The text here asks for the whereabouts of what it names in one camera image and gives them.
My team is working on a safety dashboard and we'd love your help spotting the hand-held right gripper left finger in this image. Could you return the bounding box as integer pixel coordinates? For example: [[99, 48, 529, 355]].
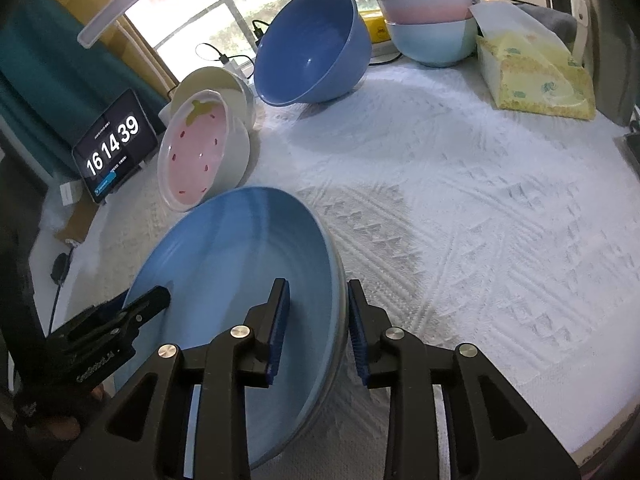
[[52, 278, 292, 480]]

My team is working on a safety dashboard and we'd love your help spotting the pink steel-lined bowl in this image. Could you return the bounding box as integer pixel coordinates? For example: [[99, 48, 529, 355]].
[[376, 0, 473, 25]]

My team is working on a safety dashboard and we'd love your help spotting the pink strawberry print bowl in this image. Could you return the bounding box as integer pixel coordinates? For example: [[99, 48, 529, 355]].
[[156, 88, 251, 211]]

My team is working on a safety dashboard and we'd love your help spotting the teal curtain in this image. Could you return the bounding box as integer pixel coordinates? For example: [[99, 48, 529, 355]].
[[0, 0, 168, 181]]

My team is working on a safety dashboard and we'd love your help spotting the person's left hand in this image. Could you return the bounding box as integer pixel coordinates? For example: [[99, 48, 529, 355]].
[[42, 410, 83, 442]]

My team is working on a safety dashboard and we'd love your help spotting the large blue bowl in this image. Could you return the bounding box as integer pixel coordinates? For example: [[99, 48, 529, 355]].
[[253, 0, 372, 107]]

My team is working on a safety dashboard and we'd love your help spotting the grey folded cloth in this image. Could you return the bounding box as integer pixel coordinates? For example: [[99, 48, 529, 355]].
[[520, 5, 578, 51]]

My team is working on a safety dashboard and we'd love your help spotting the black round puck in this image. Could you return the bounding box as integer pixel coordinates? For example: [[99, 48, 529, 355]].
[[51, 252, 74, 286]]

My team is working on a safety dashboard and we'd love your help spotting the white textured tablecloth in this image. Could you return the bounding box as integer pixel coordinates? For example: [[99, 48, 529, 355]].
[[30, 57, 640, 480]]

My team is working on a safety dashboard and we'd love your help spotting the cardboard box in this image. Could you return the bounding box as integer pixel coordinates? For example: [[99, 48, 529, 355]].
[[52, 195, 108, 243]]

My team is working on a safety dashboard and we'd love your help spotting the pale yellow-green bowl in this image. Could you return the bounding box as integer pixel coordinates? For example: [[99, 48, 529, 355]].
[[167, 66, 257, 131]]

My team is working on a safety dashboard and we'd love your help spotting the white desk lamp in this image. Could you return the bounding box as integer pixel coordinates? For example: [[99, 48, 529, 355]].
[[77, 0, 176, 121]]

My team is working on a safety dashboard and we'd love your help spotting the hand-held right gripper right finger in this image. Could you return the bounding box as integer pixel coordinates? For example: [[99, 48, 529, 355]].
[[347, 278, 583, 480]]

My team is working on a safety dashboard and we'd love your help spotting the yellow wipes pack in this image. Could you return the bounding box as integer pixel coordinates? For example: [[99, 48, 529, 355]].
[[360, 9, 393, 46]]

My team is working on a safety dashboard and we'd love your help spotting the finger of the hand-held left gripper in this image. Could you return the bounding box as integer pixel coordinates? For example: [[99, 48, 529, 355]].
[[115, 286, 172, 341], [47, 292, 128, 346]]

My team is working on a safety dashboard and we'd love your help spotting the blue plate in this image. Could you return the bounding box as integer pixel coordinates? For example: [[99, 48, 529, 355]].
[[300, 210, 349, 441], [121, 186, 346, 471]]

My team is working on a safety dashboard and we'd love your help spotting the white charger plug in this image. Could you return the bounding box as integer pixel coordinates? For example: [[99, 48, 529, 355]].
[[220, 57, 251, 81]]

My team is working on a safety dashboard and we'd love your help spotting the light blue bowl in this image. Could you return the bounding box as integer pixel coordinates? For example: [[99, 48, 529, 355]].
[[385, 14, 478, 68]]

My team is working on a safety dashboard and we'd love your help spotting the tablet showing clock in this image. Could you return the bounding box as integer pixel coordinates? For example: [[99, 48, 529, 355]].
[[71, 88, 160, 205]]

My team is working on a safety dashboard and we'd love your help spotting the yellow tissue pack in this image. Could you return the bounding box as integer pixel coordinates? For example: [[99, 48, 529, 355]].
[[470, 2, 597, 121]]

